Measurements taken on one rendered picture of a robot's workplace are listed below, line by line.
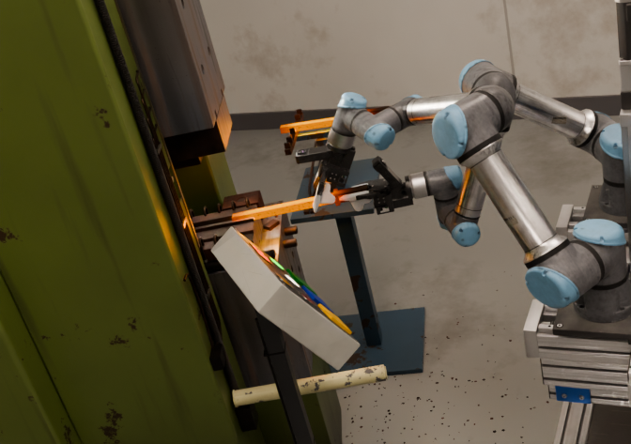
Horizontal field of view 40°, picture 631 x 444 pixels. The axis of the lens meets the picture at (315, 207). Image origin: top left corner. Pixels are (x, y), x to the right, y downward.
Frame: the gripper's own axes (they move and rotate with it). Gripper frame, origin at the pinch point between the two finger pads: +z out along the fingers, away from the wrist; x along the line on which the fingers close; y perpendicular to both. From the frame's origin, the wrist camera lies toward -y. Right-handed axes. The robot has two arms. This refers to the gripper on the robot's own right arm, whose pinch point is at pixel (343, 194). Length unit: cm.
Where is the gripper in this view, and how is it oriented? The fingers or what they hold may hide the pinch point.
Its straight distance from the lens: 259.6
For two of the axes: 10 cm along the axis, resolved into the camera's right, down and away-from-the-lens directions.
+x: 0.1, -4.8, 8.8
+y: 2.3, 8.5, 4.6
